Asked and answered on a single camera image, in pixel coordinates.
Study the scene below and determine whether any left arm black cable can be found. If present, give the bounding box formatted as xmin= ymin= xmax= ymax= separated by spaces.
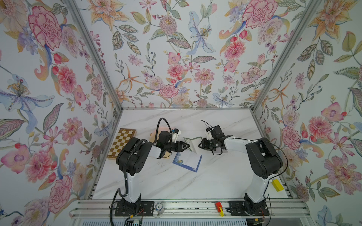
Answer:
xmin=154 ymin=117 xmax=173 ymax=142

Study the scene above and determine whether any pink envelope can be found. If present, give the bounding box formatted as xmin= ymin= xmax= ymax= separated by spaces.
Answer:
xmin=149 ymin=126 xmax=170 ymax=143

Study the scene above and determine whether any round silver knob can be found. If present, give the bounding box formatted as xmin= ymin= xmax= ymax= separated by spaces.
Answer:
xmin=155 ymin=202 xmax=165 ymax=216

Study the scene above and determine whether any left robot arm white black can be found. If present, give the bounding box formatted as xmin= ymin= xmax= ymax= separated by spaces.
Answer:
xmin=116 ymin=131 xmax=189 ymax=204

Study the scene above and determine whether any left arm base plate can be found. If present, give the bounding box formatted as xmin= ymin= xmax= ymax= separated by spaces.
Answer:
xmin=114 ymin=201 xmax=155 ymax=217

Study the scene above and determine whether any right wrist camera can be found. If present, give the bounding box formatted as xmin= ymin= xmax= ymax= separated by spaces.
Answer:
xmin=206 ymin=128 xmax=215 ymax=140

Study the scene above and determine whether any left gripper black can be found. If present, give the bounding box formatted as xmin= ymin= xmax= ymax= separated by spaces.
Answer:
xmin=163 ymin=140 xmax=189 ymax=153

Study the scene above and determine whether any wooden chessboard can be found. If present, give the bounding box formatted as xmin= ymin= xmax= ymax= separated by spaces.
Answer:
xmin=107 ymin=128 xmax=137 ymax=159

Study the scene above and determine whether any small green circuit board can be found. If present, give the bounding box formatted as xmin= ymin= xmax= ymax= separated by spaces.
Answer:
xmin=124 ymin=219 xmax=142 ymax=226

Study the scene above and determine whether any red emergency stop button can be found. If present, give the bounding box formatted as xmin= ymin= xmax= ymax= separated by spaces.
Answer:
xmin=215 ymin=202 xmax=224 ymax=217

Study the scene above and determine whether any blue floral letter paper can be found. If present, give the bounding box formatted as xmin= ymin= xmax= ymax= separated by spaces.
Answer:
xmin=173 ymin=151 xmax=202 ymax=172

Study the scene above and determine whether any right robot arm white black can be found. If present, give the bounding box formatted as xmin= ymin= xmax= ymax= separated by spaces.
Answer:
xmin=199 ymin=126 xmax=283 ymax=211

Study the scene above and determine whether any small yellow block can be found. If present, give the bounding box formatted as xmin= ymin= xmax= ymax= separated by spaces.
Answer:
xmin=271 ymin=179 xmax=284 ymax=192

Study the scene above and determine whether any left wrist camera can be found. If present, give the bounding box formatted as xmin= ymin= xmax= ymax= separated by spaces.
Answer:
xmin=171 ymin=128 xmax=181 ymax=143

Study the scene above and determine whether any aluminium rail frame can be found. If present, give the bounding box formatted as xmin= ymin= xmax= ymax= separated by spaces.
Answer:
xmin=70 ymin=198 xmax=315 ymax=226

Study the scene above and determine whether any green floral letter paper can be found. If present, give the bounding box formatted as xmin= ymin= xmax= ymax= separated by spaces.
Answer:
xmin=184 ymin=137 xmax=202 ymax=154

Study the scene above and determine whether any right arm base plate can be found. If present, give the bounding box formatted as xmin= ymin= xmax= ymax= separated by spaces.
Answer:
xmin=228 ymin=200 xmax=270 ymax=216

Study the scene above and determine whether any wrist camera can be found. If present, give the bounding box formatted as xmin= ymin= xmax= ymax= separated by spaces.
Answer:
xmin=171 ymin=128 xmax=181 ymax=143
xmin=206 ymin=128 xmax=215 ymax=140

